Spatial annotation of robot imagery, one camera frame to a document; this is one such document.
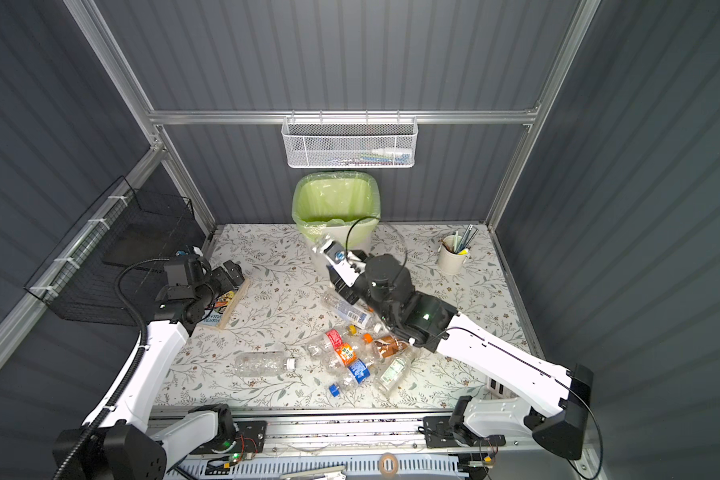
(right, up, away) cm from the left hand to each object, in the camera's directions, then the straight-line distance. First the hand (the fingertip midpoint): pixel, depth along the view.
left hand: (224, 274), depth 80 cm
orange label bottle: (+34, -22, +2) cm, 40 cm away
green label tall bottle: (+46, -28, +4) cm, 54 cm away
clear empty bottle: (+9, -26, +4) cm, 28 cm away
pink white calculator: (+73, -30, -1) cm, 79 cm away
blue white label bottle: (+36, -13, +9) cm, 39 cm away
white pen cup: (+67, +5, +19) cm, 70 cm away
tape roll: (+42, -45, -11) cm, 63 cm away
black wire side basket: (-24, +2, -7) cm, 26 cm away
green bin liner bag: (+26, +22, +21) cm, 41 cm away
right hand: (+33, +4, -16) cm, 37 cm away
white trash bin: (+36, +10, +3) cm, 37 cm away
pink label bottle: (+29, -20, +4) cm, 35 cm away
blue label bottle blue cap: (+36, -26, -1) cm, 45 cm away
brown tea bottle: (+45, -21, +4) cm, 50 cm away
